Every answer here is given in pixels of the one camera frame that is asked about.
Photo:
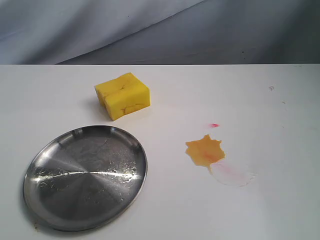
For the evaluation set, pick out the grey backdrop cloth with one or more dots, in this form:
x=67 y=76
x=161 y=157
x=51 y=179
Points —
x=159 y=32

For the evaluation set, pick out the round steel plate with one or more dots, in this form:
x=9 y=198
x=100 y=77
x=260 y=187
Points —
x=84 y=178

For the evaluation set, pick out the orange liquid spill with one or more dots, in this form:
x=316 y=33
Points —
x=230 y=169

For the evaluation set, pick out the yellow sponge block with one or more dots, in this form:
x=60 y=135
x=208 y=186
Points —
x=123 y=95

